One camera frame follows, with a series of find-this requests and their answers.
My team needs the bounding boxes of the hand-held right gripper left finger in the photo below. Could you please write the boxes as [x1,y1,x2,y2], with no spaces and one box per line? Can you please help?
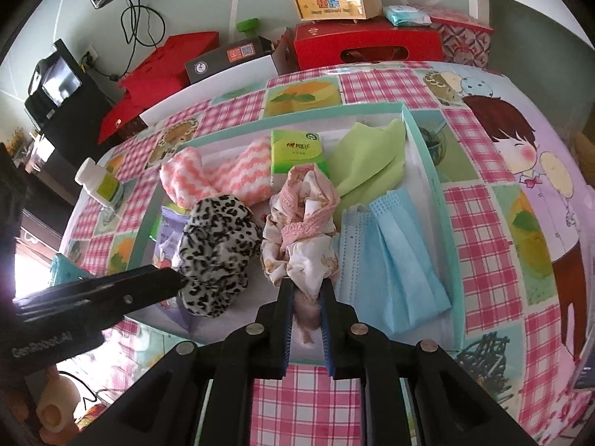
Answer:
[67,278,297,446]

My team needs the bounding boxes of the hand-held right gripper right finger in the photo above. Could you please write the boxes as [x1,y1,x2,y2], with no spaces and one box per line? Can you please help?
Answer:
[320,279,535,446]

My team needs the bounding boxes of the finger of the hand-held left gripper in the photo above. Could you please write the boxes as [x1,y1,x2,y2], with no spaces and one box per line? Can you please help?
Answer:
[13,264,187,332]

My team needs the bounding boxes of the purple packet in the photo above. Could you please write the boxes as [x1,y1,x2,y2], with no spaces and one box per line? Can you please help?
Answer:
[150,203,192,271]

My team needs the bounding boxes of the blue face mask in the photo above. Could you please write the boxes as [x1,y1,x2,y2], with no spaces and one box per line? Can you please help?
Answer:
[371,190,453,334]
[336,207,389,310]

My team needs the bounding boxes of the leopard print scrunchie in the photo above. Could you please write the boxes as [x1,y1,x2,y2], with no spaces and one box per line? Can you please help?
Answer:
[176,194,264,320]

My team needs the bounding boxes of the floral pink trimmed cloth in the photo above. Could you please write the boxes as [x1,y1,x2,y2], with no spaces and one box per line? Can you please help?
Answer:
[259,164,341,345]

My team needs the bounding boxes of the teal shallow cardboard tray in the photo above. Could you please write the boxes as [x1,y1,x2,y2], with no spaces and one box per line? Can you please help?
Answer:
[129,101,466,355]

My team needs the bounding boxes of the pink striped towel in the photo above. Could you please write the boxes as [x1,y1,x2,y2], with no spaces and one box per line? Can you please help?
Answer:
[159,138,273,211]

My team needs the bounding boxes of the light green cloth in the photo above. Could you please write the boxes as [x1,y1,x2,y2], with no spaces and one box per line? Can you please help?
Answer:
[327,117,408,201]

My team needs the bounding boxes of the green tissue packet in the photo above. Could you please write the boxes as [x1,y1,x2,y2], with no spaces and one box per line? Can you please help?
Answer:
[270,129,329,178]

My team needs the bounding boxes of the teal round tin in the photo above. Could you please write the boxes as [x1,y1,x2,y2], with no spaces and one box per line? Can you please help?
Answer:
[50,252,94,285]

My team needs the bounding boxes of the beige rounded toy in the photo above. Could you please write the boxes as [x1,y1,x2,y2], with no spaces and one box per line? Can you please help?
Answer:
[36,371,81,438]

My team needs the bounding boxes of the white capped plastic bottle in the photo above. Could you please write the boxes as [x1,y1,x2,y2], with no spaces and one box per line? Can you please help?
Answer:
[73,157,125,208]

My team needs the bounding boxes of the yellow artificial flowers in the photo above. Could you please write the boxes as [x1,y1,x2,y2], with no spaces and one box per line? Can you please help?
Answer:
[6,127,29,159]

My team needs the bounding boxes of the black monitor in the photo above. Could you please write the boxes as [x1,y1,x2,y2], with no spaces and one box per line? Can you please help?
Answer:
[25,38,122,150]

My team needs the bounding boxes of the white chair back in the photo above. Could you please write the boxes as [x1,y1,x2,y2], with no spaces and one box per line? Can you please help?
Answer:
[138,52,280,127]

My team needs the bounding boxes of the red folding gift box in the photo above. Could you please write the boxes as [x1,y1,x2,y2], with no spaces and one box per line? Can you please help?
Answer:
[97,30,220,146]

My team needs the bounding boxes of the black flat box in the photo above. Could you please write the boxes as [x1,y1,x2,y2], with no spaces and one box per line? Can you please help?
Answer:
[184,38,267,86]

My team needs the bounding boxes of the red box with cutout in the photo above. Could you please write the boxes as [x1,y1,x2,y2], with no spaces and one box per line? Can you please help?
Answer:
[292,22,446,74]

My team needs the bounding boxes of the green plastic stand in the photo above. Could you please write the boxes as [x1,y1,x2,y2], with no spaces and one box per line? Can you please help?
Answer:
[235,17,262,41]

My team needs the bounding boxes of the red patterned box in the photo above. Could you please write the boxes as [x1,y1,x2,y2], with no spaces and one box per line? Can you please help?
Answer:
[417,6,494,69]

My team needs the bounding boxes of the wet wipes pack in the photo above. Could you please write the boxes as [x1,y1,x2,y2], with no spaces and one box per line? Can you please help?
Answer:
[382,4,434,27]

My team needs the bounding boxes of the black cable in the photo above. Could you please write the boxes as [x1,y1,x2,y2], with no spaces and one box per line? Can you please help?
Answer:
[87,0,167,81]

